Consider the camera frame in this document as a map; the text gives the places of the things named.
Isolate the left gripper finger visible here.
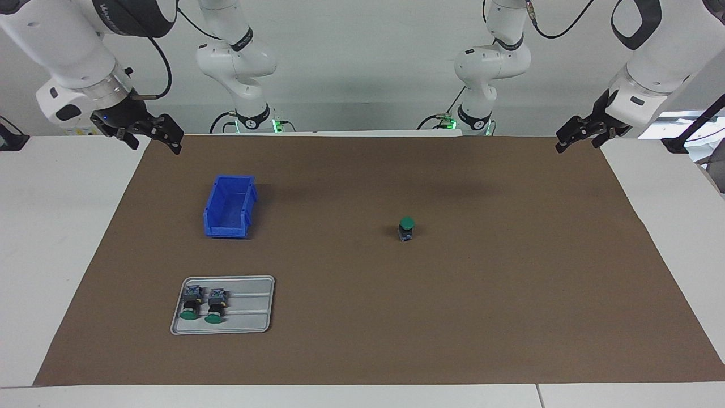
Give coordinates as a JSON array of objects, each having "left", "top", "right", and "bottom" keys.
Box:
[
  {"left": 555, "top": 116, "right": 595, "bottom": 154},
  {"left": 592, "top": 126, "right": 630, "bottom": 149}
]

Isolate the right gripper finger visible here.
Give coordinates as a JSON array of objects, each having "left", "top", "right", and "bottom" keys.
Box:
[
  {"left": 93, "top": 124, "right": 139, "bottom": 151},
  {"left": 146, "top": 113, "right": 185, "bottom": 155}
]

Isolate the black angled stand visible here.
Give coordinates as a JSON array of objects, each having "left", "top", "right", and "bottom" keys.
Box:
[{"left": 662, "top": 93, "right": 725, "bottom": 155}]

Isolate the grey chair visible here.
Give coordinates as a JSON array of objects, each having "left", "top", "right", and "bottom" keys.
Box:
[{"left": 696, "top": 156, "right": 725, "bottom": 194}]

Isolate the blue plastic bin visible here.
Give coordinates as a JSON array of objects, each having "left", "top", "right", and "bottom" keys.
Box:
[{"left": 203, "top": 175, "right": 259, "bottom": 239}]

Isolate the grey metal tray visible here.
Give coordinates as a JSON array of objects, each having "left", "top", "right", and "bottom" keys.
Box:
[{"left": 170, "top": 275, "right": 276, "bottom": 335}]

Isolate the brown table mat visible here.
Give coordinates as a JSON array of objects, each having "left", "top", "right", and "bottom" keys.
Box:
[{"left": 33, "top": 135, "right": 725, "bottom": 387}]

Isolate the black base cable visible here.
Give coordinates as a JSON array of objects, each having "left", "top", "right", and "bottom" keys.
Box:
[
  {"left": 208, "top": 110, "right": 238, "bottom": 134},
  {"left": 416, "top": 86, "right": 471, "bottom": 131}
]

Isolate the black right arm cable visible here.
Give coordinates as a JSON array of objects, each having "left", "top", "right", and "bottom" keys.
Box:
[{"left": 133, "top": 8, "right": 224, "bottom": 103}]

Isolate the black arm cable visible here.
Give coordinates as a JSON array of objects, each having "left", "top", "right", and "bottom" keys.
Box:
[
  {"left": 133, "top": 8, "right": 224, "bottom": 103},
  {"left": 524, "top": 0, "right": 595, "bottom": 40}
]

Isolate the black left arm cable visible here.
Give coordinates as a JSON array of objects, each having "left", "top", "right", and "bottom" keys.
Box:
[{"left": 524, "top": 0, "right": 595, "bottom": 40}]

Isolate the black clamp mount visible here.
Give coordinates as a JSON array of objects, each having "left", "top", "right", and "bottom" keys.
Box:
[{"left": 0, "top": 116, "right": 30, "bottom": 151}]

